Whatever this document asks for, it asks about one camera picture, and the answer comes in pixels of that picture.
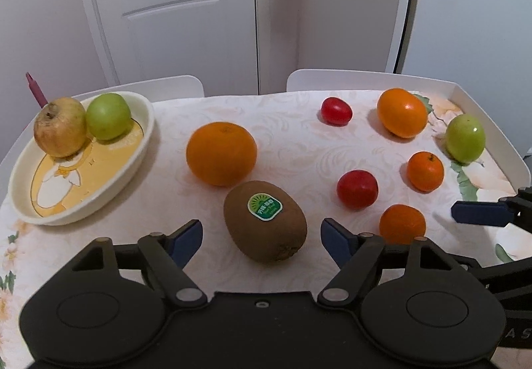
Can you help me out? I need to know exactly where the cream oval dish yellow print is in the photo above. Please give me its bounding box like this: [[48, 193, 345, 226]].
[[7, 90, 155, 226]]

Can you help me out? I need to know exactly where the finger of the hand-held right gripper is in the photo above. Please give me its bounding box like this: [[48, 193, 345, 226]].
[[451, 186, 532, 233], [459, 256, 532, 291]]

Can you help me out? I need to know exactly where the green apple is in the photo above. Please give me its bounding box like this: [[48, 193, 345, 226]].
[[446, 114, 486, 164], [85, 92, 132, 141]]

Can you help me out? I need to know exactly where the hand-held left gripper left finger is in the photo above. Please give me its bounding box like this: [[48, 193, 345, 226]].
[[72, 219, 207, 308]]

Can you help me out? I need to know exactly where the brown kiwi with green sticker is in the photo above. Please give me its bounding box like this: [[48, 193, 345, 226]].
[[223, 181, 308, 264]]

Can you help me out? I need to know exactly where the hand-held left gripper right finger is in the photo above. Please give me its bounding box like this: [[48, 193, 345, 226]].
[[318, 218, 458, 306]]

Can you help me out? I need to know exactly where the white panel door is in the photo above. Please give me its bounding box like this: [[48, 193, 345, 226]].
[[72, 0, 260, 95]]

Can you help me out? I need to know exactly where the small tangerine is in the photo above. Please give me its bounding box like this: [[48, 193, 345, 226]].
[[406, 151, 445, 192], [379, 204, 427, 245]]

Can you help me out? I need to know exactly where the large orange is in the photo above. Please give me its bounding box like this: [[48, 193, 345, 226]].
[[376, 88, 429, 139], [186, 122, 258, 187]]

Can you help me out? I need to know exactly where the red tomato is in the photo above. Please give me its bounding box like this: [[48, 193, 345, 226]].
[[320, 97, 353, 127], [336, 170, 379, 210]]

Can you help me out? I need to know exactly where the yellowish brown apple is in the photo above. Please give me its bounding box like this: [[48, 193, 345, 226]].
[[33, 97, 88, 159]]

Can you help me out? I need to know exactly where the white wardrobe door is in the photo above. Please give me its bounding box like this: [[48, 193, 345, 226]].
[[391, 0, 532, 170]]

